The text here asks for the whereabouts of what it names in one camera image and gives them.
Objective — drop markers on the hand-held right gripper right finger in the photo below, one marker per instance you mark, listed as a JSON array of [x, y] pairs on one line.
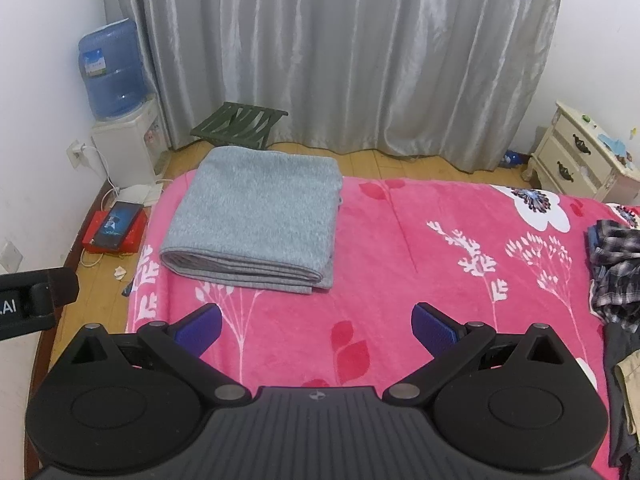
[[435, 332]]

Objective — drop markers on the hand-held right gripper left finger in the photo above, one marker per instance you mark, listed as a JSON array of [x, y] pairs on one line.
[[200, 332]]

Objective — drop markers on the grey sweatshirt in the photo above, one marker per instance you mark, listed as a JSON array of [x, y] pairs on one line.
[[250, 210]]

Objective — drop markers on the pink floral fleece blanket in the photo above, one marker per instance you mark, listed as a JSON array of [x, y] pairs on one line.
[[400, 260]]

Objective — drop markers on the white paper scrap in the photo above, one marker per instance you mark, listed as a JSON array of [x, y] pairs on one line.
[[120, 273]]

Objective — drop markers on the red box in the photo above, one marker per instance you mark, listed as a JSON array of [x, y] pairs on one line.
[[135, 237]]

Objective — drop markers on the black picture box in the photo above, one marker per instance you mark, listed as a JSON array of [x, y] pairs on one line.
[[117, 222]]

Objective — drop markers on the white water dispenser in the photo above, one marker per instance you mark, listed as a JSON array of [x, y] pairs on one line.
[[125, 150]]

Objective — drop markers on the dark grey garment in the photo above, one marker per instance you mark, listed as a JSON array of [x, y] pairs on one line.
[[617, 345]]

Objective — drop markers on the small blue object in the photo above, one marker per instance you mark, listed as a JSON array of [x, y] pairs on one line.
[[512, 158]]

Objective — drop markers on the black white plaid shirt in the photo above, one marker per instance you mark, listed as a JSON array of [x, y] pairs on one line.
[[617, 260]]

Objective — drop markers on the green folding stool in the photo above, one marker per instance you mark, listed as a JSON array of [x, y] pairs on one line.
[[235, 120]]

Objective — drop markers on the cream nightstand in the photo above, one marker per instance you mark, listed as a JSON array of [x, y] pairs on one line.
[[570, 160]]

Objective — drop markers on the blue water bottle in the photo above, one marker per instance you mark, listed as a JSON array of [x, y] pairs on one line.
[[110, 70]]

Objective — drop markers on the light blue toy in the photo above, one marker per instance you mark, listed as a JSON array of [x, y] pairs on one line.
[[612, 142]]

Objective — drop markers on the silver grey curtain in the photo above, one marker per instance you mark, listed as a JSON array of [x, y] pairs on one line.
[[325, 50]]

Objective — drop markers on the white wall socket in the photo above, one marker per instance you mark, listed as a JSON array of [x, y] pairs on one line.
[[10, 255], [76, 154]]

